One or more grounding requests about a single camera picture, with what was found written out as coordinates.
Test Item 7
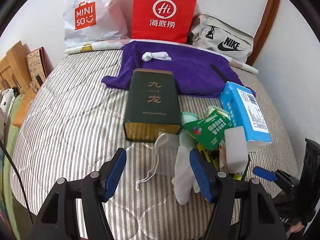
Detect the fruit print wet wipe sachet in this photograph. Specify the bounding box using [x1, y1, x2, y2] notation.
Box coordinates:
[219, 140, 227, 172]

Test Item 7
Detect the patterned brown book box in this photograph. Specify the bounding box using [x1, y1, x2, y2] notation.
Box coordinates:
[26, 47, 53, 92]

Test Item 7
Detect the white glove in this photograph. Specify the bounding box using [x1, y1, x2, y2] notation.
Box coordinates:
[171, 131, 200, 205]

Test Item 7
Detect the white sponge block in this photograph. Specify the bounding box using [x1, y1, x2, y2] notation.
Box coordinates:
[224, 126, 248, 173]

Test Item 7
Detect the red Haidilao paper bag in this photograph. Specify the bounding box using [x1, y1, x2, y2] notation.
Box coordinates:
[131, 0, 197, 43]

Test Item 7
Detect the wooden chair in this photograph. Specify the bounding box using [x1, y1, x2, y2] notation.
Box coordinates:
[1, 41, 36, 128]

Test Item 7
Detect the yellow pouch with black straps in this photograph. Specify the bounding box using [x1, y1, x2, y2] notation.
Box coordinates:
[197, 143, 242, 180]

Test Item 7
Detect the white Miniso plastic bag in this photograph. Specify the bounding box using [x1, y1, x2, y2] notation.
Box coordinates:
[63, 0, 127, 48]

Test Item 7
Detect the dark green tea tin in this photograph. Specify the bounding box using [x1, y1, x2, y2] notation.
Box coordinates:
[123, 69, 182, 142]

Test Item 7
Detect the brown wooden door frame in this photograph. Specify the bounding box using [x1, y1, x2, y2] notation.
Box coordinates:
[246, 0, 280, 66]

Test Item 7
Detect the blue tissue pack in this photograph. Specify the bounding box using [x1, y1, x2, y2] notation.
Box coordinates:
[220, 81, 272, 152]

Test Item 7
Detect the small white cloth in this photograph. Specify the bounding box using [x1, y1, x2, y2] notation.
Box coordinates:
[142, 51, 172, 62]

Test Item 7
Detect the white drawstring pouch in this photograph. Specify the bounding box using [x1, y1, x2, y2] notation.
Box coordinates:
[135, 132, 180, 191]

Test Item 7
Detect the purple fleece towel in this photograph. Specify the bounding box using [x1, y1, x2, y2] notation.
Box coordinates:
[102, 41, 244, 98]

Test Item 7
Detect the small green tissue pack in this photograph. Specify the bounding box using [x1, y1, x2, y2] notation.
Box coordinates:
[181, 105, 231, 125]

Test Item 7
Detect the white spotted plush toy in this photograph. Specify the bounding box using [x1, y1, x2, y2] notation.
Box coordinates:
[1, 88, 15, 119]

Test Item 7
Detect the black cable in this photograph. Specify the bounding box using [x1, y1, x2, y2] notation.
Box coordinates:
[0, 139, 34, 224]

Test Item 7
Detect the beige Nike waist bag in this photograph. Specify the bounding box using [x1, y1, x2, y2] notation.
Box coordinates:
[189, 13, 253, 63]

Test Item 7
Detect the green fruit snack packet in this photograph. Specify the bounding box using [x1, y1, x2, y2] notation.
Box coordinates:
[183, 109, 233, 151]

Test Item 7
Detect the striped quilted bed cover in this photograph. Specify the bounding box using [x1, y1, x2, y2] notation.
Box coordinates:
[10, 48, 298, 240]

